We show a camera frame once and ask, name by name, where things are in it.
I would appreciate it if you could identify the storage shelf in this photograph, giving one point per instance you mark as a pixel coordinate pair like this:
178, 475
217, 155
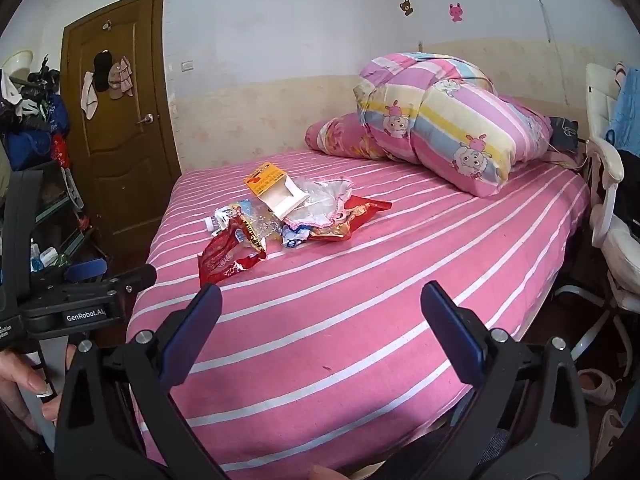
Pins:
55, 210

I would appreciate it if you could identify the small brown bear wall sticker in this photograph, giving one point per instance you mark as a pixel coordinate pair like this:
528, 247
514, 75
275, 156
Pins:
406, 7

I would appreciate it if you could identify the white hanging cloth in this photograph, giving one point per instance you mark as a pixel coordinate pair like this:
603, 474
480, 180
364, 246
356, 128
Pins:
90, 97

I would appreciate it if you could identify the person's left hand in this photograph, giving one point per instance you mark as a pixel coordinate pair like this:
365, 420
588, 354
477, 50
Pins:
20, 385

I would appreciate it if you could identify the white light switch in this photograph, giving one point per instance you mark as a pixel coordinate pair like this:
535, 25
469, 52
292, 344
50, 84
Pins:
187, 65

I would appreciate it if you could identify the brown wooden door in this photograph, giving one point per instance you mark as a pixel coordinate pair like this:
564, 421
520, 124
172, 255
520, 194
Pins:
130, 175

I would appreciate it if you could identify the blue white wrapper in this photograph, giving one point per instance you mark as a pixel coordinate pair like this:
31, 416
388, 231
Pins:
295, 236

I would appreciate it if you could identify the black hat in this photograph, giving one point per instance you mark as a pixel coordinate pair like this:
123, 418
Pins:
102, 70

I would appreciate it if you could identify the blue towel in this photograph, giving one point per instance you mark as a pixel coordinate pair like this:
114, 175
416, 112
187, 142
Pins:
627, 110

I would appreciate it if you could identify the red snack bag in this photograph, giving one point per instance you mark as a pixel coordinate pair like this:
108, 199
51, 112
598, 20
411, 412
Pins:
360, 212
225, 257

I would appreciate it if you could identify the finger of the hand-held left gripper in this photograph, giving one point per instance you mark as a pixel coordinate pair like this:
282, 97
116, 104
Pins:
87, 270
135, 280

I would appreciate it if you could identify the pink floral pillow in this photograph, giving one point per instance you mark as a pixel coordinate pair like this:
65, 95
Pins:
335, 135

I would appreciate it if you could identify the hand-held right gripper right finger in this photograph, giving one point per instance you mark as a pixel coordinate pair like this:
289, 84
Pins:
452, 332

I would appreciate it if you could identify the small white bottle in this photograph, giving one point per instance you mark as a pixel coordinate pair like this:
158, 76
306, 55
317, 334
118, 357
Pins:
211, 224

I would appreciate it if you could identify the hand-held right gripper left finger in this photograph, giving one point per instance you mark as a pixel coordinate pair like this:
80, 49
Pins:
195, 332

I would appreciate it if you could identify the beige slipper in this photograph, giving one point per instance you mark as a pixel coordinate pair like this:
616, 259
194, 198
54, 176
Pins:
607, 430

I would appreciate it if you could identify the blue bag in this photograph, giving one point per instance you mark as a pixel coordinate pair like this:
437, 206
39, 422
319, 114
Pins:
30, 145

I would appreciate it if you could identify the pink bear wall sticker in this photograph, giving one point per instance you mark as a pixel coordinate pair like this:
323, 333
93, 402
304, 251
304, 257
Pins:
455, 12

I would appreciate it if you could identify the white shoe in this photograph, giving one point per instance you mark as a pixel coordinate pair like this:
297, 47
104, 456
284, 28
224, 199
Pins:
597, 387

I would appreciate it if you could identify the white office chair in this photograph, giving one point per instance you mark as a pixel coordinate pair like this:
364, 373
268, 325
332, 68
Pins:
605, 160

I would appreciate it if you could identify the white gauze cloth pink edge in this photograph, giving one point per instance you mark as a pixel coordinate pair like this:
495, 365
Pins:
320, 205

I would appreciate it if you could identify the orange cardboard box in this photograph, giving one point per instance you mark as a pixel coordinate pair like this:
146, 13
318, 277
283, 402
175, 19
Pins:
272, 185

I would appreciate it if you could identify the folded pink cartoon quilt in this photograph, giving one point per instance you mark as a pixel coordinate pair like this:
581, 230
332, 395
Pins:
440, 115

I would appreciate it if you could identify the dark cloth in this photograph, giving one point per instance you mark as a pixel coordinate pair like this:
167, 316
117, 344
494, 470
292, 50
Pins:
562, 132

